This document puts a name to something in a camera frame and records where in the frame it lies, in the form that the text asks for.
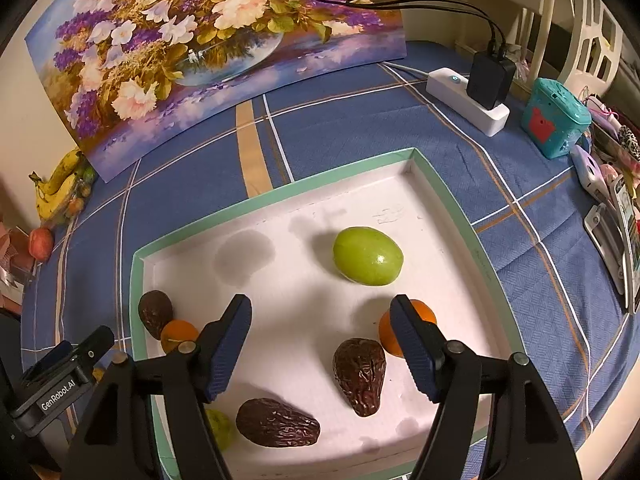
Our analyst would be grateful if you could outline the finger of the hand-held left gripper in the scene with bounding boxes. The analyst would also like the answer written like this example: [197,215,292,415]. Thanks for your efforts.
[12,325,116,423]

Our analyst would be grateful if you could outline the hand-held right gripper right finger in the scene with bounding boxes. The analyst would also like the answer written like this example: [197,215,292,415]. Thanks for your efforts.
[389,294,583,480]

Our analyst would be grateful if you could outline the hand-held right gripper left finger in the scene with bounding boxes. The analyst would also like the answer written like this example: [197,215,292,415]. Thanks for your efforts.
[60,294,253,480]

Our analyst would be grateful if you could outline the conical brown wrinkled fruit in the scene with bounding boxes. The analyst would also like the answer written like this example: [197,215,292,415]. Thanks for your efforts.
[333,338,386,418]

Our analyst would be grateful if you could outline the round brown wrinkled fruit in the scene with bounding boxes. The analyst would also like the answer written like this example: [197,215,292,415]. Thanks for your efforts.
[138,290,175,340]

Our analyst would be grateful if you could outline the small green mango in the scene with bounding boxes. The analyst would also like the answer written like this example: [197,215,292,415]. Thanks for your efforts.
[206,408,237,451]

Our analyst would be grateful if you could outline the wide brown wrinkled fruit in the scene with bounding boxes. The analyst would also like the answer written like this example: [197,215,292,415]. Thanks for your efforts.
[235,398,321,449]

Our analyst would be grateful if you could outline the large green mango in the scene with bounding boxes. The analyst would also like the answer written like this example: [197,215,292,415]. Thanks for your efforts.
[333,226,404,287]

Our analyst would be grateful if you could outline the white tray with green rim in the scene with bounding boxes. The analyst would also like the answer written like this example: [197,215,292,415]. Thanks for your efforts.
[129,147,529,480]

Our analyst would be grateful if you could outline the red apple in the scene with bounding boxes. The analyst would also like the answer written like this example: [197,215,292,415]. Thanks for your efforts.
[28,227,55,264]

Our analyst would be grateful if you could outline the fruit bowl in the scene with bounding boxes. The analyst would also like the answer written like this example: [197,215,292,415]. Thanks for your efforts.
[50,165,99,227]

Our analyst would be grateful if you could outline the yellow banana bunch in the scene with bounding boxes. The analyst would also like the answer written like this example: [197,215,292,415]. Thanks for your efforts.
[28,148,86,222]

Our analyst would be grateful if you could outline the blue plaid tablecloth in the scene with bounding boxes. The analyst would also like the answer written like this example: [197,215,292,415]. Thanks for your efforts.
[20,40,640,480]

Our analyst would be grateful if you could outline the white and purple device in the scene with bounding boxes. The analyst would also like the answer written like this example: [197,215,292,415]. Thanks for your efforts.
[570,144,609,202]

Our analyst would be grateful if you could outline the white power strip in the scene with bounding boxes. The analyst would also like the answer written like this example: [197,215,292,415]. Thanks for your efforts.
[425,67,511,137]

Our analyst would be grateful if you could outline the teal plastic box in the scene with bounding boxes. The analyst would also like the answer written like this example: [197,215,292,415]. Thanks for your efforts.
[520,77,593,160]

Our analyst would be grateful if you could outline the black charger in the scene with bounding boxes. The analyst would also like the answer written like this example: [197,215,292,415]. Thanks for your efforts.
[466,44,516,110]

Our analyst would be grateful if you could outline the flower painting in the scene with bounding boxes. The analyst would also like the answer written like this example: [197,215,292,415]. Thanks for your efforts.
[23,0,407,184]

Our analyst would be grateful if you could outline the leopard print item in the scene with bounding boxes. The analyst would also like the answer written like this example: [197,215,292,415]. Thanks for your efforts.
[617,125,640,162]

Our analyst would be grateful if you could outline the white chair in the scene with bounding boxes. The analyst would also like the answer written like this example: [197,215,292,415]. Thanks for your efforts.
[520,0,627,92]

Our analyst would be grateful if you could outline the white power cord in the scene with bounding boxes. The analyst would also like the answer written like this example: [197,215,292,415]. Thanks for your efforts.
[382,62,431,82]

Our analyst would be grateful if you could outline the black cable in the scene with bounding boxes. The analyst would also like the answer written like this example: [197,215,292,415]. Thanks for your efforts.
[304,0,501,56]
[350,0,507,57]

